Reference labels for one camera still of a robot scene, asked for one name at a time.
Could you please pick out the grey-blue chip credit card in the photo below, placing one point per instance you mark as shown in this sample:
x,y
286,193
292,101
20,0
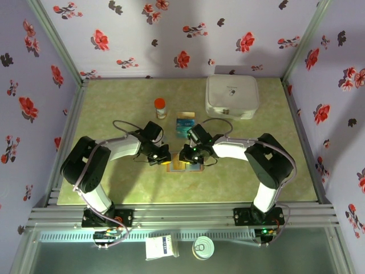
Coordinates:
x,y
196,167

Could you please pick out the teal credit card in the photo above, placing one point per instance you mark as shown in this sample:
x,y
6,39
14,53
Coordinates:
x,y
182,133

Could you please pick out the blue card packet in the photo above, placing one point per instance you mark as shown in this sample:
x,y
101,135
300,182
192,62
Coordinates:
x,y
185,123

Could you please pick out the gold credit card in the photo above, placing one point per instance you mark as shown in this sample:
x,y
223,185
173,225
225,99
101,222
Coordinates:
x,y
186,115

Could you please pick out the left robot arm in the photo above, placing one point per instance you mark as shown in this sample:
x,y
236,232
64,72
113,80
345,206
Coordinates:
x,y
122,148

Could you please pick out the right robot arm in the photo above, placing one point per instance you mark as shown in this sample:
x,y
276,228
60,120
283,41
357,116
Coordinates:
x,y
231,149

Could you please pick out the orange-lidded bottle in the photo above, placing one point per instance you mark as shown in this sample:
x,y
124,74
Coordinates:
x,y
160,108

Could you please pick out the white medicine bag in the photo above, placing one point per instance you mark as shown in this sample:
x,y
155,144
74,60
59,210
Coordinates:
x,y
231,94

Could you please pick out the white paper box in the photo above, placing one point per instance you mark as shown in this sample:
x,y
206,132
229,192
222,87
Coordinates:
x,y
159,247

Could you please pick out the silver tin can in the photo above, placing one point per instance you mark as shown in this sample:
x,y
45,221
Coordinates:
x,y
203,247

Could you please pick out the black controller board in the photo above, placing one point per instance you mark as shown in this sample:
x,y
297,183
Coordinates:
x,y
265,232
105,235

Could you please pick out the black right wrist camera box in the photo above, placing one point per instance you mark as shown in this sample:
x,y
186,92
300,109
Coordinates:
x,y
198,133

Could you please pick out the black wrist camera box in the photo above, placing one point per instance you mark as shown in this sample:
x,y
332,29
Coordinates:
x,y
152,131
198,133

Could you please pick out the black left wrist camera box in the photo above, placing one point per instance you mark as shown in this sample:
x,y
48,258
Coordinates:
x,y
152,131

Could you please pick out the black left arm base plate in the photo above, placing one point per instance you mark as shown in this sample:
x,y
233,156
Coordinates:
x,y
125,218

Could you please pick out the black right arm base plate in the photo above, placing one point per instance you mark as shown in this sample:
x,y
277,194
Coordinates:
x,y
242,217

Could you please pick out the aluminium table side rail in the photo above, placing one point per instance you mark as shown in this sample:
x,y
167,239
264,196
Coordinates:
x,y
74,114
296,114

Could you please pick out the aluminium frame post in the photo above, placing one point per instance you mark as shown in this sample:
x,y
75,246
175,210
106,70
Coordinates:
x,y
60,42
305,42

